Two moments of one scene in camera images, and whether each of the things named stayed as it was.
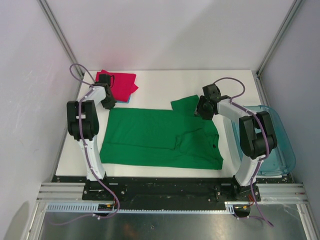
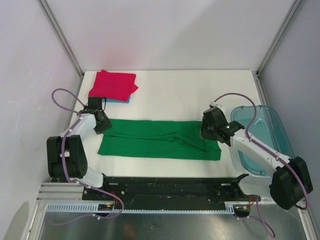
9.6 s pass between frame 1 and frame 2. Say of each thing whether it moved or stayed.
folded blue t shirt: stayed
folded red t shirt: stayed
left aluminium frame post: stayed
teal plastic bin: stayed
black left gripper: moved
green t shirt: moved
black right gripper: moved
